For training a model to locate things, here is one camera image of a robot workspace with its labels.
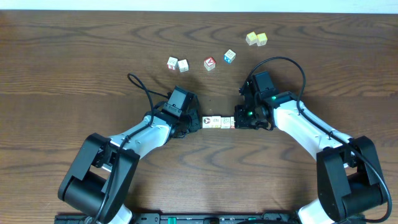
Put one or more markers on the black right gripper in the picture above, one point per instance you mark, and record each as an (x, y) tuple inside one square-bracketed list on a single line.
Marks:
[(241, 122)]

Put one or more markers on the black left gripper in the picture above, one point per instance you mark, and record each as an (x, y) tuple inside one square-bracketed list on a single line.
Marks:
[(194, 118)]

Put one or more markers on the wooden block green picture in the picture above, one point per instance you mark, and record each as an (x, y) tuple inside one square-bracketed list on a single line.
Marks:
[(232, 122)]

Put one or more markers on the wooden block green edge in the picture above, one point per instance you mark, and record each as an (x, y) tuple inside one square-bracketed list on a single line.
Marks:
[(216, 121)]

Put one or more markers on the wooden block letter Y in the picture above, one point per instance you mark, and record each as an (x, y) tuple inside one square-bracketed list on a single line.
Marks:
[(225, 122)]

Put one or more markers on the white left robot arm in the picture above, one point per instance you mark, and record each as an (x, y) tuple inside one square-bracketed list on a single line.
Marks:
[(100, 176)]

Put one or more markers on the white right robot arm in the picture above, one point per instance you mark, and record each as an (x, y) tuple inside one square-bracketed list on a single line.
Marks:
[(350, 182)]

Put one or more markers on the wooden block blue T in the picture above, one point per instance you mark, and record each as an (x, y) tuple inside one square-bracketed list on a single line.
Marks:
[(183, 65)]

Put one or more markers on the wooden block red 3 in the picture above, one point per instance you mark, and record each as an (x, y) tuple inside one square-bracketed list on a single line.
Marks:
[(172, 63)]

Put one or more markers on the wooden block red A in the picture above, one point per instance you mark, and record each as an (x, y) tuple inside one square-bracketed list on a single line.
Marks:
[(209, 63)]

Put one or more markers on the wooden block blue X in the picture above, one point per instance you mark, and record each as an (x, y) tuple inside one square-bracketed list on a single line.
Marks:
[(229, 56)]

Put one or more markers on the yellow wooden block right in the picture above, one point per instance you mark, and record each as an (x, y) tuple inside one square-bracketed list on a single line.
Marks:
[(261, 39)]

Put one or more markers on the yellow wooden block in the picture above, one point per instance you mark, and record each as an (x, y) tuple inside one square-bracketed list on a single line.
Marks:
[(261, 39), (251, 38)]

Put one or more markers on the yellow wooden block left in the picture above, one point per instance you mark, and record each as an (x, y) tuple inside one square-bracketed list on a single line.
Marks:
[(251, 38)]

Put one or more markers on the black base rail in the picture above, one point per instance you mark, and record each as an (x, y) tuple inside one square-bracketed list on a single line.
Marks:
[(156, 218)]

